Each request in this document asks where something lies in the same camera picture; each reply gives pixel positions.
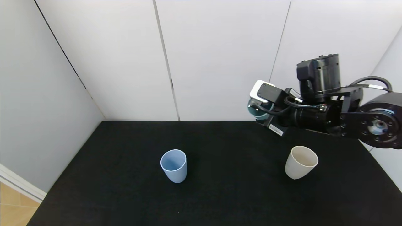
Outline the white floor trim strip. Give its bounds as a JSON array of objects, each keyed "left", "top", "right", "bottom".
[{"left": 0, "top": 163, "right": 47, "bottom": 203}]

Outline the beige plastic cup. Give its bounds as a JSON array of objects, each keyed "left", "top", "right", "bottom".
[{"left": 285, "top": 145, "right": 319, "bottom": 180}]

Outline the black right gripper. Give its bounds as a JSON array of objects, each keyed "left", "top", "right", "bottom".
[{"left": 255, "top": 108, "right": 302, "bottom": 137}]

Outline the black arm cable white label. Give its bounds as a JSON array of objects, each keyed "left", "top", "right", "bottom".
[{"left": 349, "top": 76, "right": 393, "bottom": 93}]

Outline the light blue plastic cup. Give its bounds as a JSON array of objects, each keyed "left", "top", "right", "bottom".
[{"left": 160, "top": 149, "right": 187, "bottom": 183}]

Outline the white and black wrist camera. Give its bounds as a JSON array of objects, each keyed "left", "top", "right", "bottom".
[{"left": 250, "top": 80, "right": 288, "bottom": 107}]

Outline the black table cloth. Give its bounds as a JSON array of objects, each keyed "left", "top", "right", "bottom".
[{"left": 28, "top": 121, "right": 402, "bottom": 226}]

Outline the teal green plastic cup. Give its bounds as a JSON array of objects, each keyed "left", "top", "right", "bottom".
[{"left": 247, "top": 97, "right": 274, "bottom": 121}]

